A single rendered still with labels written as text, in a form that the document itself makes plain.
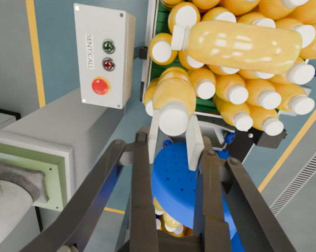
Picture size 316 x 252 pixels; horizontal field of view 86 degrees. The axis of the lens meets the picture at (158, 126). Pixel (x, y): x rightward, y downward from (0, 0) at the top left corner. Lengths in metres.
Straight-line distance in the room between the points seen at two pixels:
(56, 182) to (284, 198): 2.40
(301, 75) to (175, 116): 0.31
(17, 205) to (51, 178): 0.12
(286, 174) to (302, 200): 0.50
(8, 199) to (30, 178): 0.09
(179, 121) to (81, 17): 0.29
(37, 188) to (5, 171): 0.12
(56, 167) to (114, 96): 0.39
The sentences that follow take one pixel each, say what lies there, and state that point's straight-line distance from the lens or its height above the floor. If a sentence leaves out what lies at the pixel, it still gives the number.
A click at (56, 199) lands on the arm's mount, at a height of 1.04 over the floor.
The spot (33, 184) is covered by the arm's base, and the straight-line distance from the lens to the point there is 0.79.
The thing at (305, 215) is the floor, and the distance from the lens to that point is 3.01.
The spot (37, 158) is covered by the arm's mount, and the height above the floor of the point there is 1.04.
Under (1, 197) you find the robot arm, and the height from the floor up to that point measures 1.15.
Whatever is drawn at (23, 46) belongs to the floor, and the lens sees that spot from 1.94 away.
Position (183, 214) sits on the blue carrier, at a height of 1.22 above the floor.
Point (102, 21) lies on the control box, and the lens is 0.39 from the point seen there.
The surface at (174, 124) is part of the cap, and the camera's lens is 0.21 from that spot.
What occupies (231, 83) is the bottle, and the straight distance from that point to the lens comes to 0.43.
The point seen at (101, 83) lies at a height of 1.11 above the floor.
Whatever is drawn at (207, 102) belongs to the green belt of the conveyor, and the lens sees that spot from 0.62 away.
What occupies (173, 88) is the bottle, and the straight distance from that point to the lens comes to 0.24.
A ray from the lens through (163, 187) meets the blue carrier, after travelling 0.44.
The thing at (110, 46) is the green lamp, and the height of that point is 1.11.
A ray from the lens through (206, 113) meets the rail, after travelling 0.55.
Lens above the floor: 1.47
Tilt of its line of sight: 62 degrees down
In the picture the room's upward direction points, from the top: 170 degrees counter-clockwise
